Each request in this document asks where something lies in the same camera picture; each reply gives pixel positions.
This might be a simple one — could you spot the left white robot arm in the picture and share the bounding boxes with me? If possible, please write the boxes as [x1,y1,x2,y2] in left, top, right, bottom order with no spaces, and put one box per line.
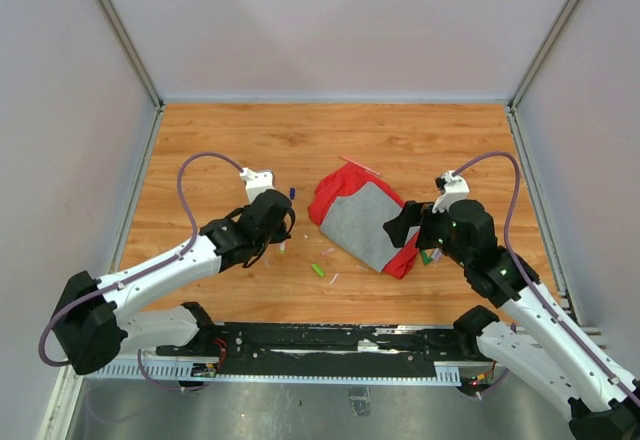
[38,189,295,375]

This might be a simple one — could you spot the dark green pen cap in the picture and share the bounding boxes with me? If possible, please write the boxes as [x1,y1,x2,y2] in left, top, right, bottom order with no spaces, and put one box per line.
[420,250,432,265]

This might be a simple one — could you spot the white slotted cable duct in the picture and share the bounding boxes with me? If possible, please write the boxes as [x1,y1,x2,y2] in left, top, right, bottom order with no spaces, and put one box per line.
[99,359,464,386]

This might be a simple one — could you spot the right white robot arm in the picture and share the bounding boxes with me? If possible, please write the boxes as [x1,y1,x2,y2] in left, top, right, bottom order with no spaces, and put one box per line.
[383,200,639,439]

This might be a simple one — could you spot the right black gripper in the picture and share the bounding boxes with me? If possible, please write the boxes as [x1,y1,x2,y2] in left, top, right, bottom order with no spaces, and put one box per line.
[384,200,472,268]

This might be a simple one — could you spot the light green pen cap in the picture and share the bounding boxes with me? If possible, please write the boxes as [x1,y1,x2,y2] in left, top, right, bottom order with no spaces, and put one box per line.
[311,263,325,278]

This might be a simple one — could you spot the red and grey cloth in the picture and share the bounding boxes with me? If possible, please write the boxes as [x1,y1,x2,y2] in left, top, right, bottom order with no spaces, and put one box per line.
[308,164,419,279]

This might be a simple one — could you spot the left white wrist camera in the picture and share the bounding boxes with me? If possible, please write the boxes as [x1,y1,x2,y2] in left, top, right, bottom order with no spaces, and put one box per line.
[240,168,274,204]

